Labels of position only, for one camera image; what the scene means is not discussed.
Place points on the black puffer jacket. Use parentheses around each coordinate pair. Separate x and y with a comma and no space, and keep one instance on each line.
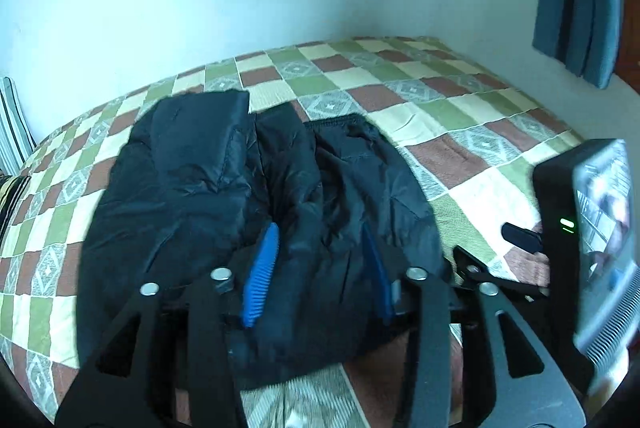
(198,181)

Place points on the grey white striped pillow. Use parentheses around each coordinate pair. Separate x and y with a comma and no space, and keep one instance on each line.
(17,143)

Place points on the checkered patchwork bedspread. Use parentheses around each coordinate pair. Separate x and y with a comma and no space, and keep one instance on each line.
(471,141)

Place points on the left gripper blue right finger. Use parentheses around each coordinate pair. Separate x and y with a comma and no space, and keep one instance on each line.
(381,285)

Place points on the yellow black striped pillow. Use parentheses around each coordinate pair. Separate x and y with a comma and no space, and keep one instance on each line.
(11,189)

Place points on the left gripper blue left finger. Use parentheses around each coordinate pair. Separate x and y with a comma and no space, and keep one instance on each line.
(257,282)

